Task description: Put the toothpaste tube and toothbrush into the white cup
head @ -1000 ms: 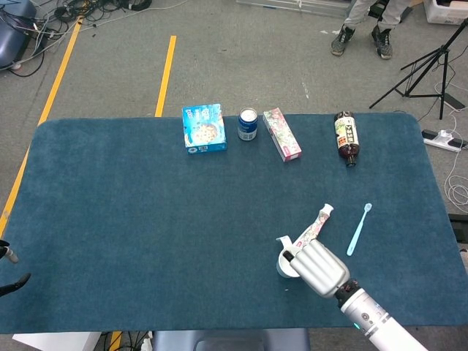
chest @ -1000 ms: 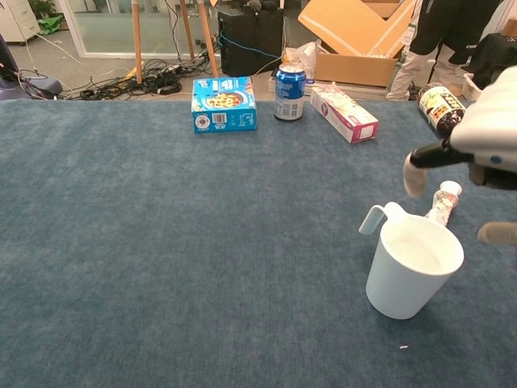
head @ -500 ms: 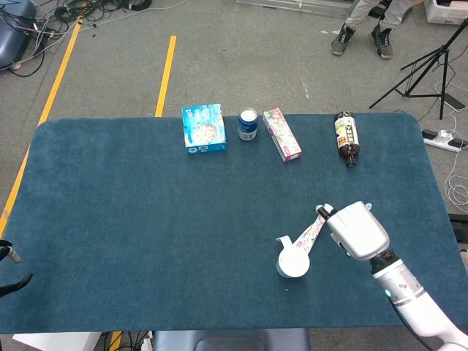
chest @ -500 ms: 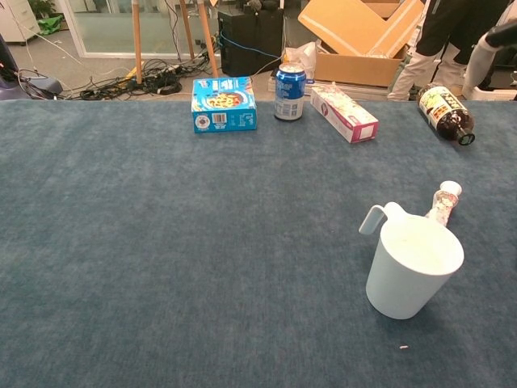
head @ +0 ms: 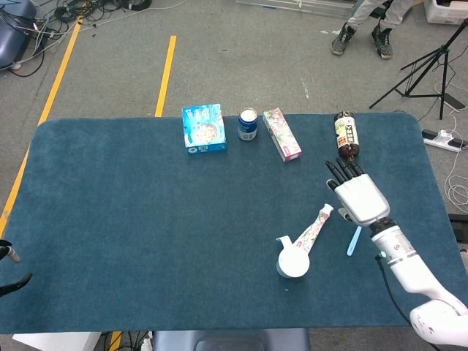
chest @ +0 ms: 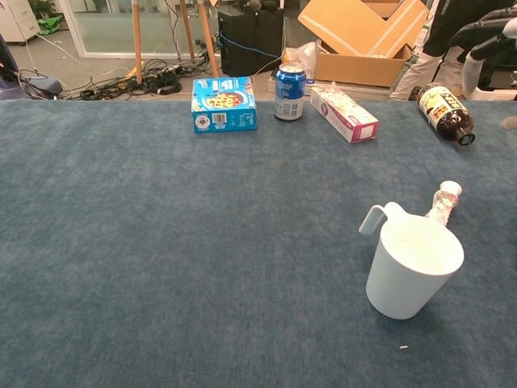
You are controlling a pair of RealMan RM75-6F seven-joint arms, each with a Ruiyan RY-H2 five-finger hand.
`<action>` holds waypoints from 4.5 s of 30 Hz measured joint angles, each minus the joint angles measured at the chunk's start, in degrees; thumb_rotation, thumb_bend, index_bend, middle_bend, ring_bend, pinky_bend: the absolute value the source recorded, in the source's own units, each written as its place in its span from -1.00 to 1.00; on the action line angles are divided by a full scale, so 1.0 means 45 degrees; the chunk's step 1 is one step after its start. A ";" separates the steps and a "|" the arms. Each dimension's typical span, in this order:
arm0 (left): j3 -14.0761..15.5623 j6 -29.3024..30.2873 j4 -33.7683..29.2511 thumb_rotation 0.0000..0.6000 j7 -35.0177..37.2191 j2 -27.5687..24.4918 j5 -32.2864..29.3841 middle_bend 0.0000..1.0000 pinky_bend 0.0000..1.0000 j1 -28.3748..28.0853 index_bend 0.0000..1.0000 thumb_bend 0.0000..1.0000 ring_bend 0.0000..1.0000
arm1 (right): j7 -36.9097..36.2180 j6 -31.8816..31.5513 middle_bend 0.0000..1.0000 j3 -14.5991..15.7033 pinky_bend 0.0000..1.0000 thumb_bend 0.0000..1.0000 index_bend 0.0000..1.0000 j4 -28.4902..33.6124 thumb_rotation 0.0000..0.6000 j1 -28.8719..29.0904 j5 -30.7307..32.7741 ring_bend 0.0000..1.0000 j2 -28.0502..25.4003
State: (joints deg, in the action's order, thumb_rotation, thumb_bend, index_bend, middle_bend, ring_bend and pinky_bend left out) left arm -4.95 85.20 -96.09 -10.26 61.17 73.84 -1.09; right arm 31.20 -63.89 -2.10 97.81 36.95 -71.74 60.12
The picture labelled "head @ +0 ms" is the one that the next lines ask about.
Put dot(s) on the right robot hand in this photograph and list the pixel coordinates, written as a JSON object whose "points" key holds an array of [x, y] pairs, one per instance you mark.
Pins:
{"points": [[362, 201]]}

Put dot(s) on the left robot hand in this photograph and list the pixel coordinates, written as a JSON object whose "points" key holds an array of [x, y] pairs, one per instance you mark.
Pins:
{"points": [[12, 284]]}

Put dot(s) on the light blue toothbrush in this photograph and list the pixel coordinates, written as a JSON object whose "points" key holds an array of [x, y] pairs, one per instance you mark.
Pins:
{"points": [[354, 241]]}

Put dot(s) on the floral toothpaste tube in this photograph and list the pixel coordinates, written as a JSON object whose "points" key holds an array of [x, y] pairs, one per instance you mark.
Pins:
{"points": [[314, 226]]}

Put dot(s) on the light blue hooked cup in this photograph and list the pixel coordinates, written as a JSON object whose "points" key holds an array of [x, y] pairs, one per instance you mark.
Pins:
{"points": [[292, 261]]}

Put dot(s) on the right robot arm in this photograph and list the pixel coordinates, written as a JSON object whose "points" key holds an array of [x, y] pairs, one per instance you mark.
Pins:
{"points": [[395, 248]]}

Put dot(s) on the dark tea bottle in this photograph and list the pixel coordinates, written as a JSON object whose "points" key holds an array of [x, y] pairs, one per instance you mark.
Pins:
{"points": [[346, 135]]}

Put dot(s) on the floral toothpaste carton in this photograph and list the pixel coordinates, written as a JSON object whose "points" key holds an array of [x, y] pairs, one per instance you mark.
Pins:
{"points": [[282, 135]]}

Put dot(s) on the white box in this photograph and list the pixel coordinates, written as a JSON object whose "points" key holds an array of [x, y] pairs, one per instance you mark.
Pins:
{"points": [[55, 343]]}

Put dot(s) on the white power strip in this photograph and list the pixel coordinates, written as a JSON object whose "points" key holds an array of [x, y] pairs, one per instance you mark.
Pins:
{"points": [[438, 140]]}

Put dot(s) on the blue soda can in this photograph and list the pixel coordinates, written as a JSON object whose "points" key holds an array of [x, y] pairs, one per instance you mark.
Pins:
{"points": [[248, 126]]}

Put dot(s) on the blue table mat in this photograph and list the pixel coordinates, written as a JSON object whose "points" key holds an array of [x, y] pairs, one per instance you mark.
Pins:
{"points": [[146, 219]]}

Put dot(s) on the black tripod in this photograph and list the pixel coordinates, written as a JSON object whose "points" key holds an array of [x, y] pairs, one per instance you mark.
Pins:
{"points": [[445, 73]]}

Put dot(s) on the blue cookie box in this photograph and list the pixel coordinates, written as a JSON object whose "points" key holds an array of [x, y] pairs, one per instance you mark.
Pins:
{"points": [[204, 128]]}

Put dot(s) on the person in grey trousers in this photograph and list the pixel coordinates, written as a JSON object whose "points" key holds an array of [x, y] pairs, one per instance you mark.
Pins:
{"points": [[365, 14]]}

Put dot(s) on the white plastic storage crate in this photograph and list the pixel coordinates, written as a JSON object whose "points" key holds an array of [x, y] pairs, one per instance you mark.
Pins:
{"points": [[446, 12]]}

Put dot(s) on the dark blue machine base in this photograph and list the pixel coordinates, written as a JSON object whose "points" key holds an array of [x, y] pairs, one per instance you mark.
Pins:
{"points": [[11, 40]]}

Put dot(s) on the silver flat metal frame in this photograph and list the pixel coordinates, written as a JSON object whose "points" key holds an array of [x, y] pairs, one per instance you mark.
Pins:
{"points": [[292, 6]]}

